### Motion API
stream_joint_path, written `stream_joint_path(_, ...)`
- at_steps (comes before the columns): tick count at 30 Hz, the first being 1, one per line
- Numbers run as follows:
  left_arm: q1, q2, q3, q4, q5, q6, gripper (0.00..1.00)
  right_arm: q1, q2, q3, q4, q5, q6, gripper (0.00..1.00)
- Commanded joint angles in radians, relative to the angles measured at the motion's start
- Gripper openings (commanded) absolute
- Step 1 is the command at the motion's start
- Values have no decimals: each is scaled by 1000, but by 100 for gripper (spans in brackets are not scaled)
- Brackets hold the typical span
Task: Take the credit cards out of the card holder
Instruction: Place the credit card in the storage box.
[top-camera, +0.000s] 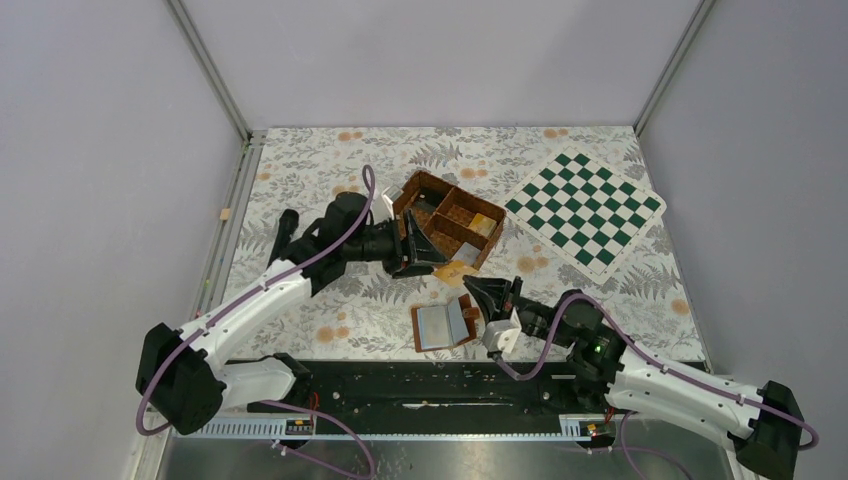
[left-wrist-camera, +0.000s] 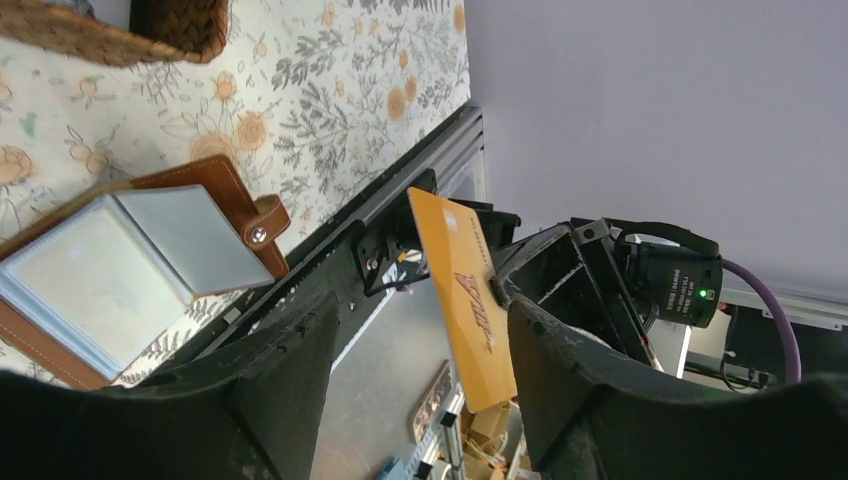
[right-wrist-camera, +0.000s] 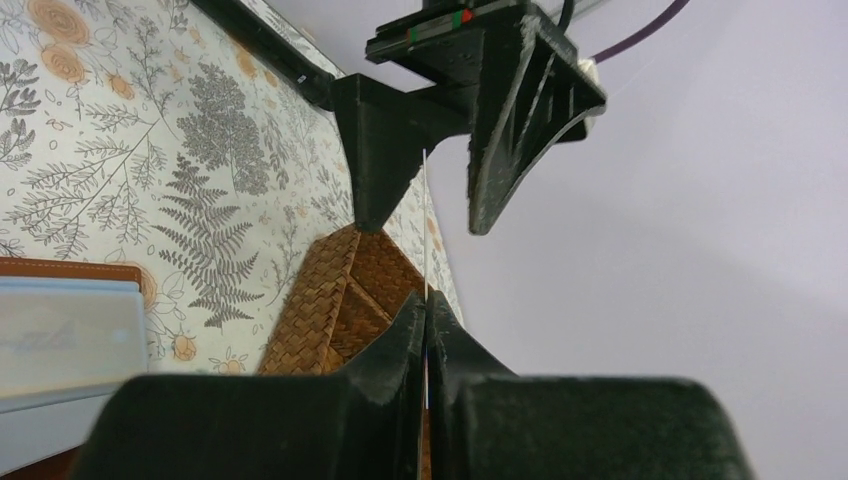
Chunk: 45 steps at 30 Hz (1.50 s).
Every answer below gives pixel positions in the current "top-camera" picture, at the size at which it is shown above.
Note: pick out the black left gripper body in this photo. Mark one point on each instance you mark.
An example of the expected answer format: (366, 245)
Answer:
(399, 248)

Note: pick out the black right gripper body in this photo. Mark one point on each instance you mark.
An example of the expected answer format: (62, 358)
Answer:
(506, 302)

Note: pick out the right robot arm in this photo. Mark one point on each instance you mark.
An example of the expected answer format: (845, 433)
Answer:
(762, 426)

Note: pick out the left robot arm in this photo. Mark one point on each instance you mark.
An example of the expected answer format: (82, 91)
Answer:
(188, 374)

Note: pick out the grey card in basket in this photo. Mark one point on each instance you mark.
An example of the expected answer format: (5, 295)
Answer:
(467, 254)

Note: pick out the brown woven divided basket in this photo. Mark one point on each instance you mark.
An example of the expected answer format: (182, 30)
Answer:
(447, 226)

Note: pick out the black item in basket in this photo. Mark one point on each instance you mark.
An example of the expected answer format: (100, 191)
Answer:
(429, 199)

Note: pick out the yellow block in basket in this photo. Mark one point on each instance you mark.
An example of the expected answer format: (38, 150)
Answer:
(483, 225)

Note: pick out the floral patterned table mat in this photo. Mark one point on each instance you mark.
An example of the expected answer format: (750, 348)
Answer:
(365, 315)

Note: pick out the black microphone orange end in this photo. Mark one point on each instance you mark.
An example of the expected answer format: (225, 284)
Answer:
(287, 225)

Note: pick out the green white chessboard mat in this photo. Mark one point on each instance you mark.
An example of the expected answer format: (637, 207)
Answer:
(588, 211)

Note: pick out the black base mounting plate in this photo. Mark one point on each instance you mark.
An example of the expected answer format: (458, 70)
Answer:
(445, 398)

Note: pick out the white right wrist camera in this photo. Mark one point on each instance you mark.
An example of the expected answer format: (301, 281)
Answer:
(500, 336)

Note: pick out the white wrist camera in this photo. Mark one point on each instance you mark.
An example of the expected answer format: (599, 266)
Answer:
(384, 205)
(500, 336)

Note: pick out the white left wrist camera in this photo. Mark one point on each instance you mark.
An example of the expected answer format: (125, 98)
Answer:
(384, 205)

